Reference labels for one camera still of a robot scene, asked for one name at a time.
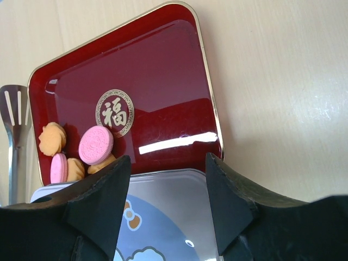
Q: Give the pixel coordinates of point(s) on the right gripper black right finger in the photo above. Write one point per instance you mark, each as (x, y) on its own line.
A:
(252, 222)

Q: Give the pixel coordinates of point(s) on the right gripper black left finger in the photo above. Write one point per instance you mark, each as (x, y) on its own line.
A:
(79, 222)

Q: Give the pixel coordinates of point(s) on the silver tin lid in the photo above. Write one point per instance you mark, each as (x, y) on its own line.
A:
(167, 217)

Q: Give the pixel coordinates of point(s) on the metal serving tongs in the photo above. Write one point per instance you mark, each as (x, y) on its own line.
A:
(15, 113)

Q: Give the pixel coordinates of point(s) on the orange biscuit at tray edge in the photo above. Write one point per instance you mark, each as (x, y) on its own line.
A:
(75, 170)

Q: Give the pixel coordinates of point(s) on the pink round cookie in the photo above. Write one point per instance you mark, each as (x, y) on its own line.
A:
(95, 145)

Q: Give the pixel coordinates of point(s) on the small orange cookie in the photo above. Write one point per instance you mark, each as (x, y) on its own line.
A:
(52, 139)

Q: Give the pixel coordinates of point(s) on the red rectangular tray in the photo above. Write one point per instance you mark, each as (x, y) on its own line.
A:
(147, 81)

